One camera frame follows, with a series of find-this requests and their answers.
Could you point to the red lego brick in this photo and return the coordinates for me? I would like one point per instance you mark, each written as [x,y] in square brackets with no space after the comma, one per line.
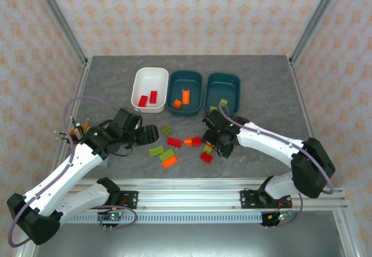
[197,140]
[206,157]
[174,142]
[153,97]
[143,100]

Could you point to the long green lego brick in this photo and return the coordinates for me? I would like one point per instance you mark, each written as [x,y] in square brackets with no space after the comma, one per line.
[166,154]
[155,151]

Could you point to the small orange lego brick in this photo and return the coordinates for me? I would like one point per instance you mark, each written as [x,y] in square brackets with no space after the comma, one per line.
[188,142]

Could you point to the long orange lego brick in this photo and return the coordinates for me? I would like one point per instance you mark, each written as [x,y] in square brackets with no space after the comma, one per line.
[169,162]

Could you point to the green square lego brick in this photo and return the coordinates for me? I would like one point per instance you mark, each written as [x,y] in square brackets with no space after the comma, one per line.
[213,108]
[223,103]
[166,130]

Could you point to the orange rounded lego brick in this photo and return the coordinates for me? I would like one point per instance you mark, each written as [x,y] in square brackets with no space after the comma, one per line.
[177,104]

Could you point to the orange curved lego brick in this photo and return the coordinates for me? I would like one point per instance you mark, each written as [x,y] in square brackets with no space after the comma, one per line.
[185,96]

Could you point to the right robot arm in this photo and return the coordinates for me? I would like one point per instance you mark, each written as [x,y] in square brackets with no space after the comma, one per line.
[261,144]

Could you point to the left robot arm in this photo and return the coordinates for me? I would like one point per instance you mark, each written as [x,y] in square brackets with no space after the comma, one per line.
[84,197]

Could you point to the small green lego brick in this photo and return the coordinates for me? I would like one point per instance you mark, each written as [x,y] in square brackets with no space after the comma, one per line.
[207,149]

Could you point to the yellow metal pen cup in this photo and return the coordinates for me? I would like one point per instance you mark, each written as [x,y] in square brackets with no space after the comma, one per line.
[85,128]

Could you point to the yellow pencil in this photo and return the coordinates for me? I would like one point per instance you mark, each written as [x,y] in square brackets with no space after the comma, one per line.
[86,123]

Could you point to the beige wooden stick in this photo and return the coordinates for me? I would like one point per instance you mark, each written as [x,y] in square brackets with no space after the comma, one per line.
[77,131]

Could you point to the teal plastic container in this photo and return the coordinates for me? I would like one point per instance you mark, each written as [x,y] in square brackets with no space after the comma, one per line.
[186,81]
[223,88]

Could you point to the blue capped pen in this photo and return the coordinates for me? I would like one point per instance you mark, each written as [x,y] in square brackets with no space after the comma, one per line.
[73,121]

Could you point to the white plastic container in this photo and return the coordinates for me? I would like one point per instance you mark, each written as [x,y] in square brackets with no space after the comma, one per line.
[149,79]

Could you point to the silver pen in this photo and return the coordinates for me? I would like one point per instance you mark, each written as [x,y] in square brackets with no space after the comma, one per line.
[59,132]

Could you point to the wide aluminium base beam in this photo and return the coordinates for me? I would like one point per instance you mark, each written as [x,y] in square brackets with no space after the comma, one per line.
[189,196]

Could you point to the black controller board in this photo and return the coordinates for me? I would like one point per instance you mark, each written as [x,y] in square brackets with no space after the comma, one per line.
[112,217]
[279,217]

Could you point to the grey metal shelf panel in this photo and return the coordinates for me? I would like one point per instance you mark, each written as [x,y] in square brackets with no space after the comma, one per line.
[189,239]

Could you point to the aluminium table side rail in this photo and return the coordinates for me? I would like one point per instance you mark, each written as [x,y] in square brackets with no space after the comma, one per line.
[82,76]
[300,94]

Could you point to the aluminium frame post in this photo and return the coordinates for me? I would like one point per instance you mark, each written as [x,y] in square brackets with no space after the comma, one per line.
[317,18]
[59,18]

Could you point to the aluminium frame leg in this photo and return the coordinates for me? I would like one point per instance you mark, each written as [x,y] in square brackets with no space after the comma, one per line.
[346,236]
[26,251]

